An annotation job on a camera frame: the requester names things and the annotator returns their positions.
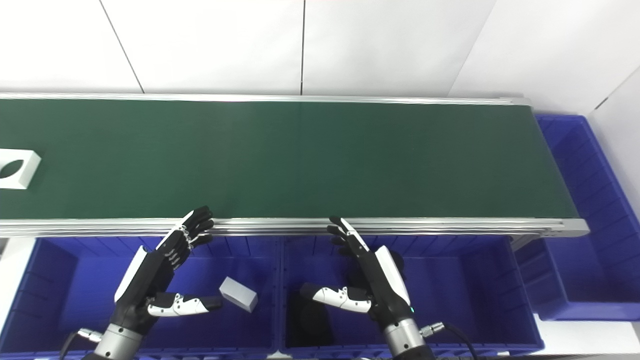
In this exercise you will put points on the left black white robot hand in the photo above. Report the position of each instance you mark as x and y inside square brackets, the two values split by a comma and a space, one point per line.
[145, 280]

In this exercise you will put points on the black block part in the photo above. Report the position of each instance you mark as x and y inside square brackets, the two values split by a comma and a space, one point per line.
[310, 320]

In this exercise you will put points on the white rectangular block part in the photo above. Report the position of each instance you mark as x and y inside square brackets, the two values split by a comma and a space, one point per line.
[239, 294]

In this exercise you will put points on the white part with round hole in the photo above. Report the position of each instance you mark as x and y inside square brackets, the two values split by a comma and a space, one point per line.
[27, 167]

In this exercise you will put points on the green conveyor belt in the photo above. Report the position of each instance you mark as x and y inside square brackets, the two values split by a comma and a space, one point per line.
[300, 226]
[310, 160]

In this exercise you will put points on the blue plastic bin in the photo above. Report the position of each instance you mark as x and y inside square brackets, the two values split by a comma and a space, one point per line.
[595, 260]
[460, 295]
[65, 300]

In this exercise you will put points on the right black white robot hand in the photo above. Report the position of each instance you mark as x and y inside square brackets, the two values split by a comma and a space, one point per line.
[385, 280]

